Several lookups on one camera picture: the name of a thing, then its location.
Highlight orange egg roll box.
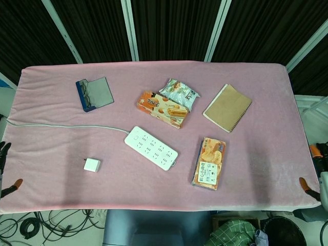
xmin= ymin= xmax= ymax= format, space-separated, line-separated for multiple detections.
xmin=135 ymin=90 xmax=190 ymax=129

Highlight black round bin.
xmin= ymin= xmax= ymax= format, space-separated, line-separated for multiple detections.
xmin=263 ymin=216 xmax=308 ymax=246

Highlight grey power strip cable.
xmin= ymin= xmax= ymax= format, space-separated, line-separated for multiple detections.
xmin=6 ymin=118 xmax=130 ymax=135

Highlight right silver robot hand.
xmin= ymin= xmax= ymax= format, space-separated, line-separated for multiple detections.
xmin=298 ymin=140 xmax=328 ymax=206

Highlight dark-framed eyeglasses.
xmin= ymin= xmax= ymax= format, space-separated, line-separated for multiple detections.
xmin=79 ymin=80 xmax=95 ymax=108

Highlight white power adapter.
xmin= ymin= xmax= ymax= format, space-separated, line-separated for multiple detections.
xmin=83 ymin=158 xmax=103 ymax=174

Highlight orange potato chips box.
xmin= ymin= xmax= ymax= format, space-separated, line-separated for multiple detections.
xmin=191 ymin=137 xmax=227 ymax=192

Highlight black floor cables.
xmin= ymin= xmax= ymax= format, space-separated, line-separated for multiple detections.
xmin=0 ymin=209 xmax=107 ymax=246

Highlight white power strip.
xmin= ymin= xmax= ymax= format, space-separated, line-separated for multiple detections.
xmin=124 ymin=126 xmax=179 ymax=171

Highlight pink tablecloth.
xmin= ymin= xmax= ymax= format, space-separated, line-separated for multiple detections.
xmin=0 ymin=60 xmax=324 ymax=215

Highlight blue glasses case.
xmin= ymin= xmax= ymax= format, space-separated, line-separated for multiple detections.
xmin=75 ymin=76 xmax=115 ymax=113

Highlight green checkered cloth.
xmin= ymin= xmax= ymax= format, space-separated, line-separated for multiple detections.
xmin=210 ymin=219 xmax=259 ymax=246

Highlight white metal frame table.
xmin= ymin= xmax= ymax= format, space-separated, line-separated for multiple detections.
xmin=294 ymin=94 xmax=328 ymax=180

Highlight white-framed blue board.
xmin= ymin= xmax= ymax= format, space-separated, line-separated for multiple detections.
xmin=0 ymin=72 xmax=17 ymax=89

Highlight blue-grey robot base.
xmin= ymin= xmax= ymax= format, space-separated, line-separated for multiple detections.
xmin=104 ymin=209 xmax=213 ymax=246

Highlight white green snack bag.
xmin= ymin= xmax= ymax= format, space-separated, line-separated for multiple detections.
xmin=158 ymin=78 xmax=201 ymax=108

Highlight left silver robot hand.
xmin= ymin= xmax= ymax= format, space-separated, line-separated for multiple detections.
xmin=0 ymin=141 xmax=24 ymax=199

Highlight black folding screen panel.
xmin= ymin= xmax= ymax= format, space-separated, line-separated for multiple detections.
xmin=211 ymin=0 xmax=328 ymax=65
xmin=47 ymin=0 xmax=135 ymax=64
xmin=128 ymin=0 xmax=223 ymax=62
xmin=286 ymin=25 xmax=328 ymax=97
xmin=0 ymin=0 xmax=79 ymax=85

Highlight brown spiral notebook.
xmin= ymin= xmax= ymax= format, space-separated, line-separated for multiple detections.
xmin=202 ymin=84 xmax=253 ymax=133

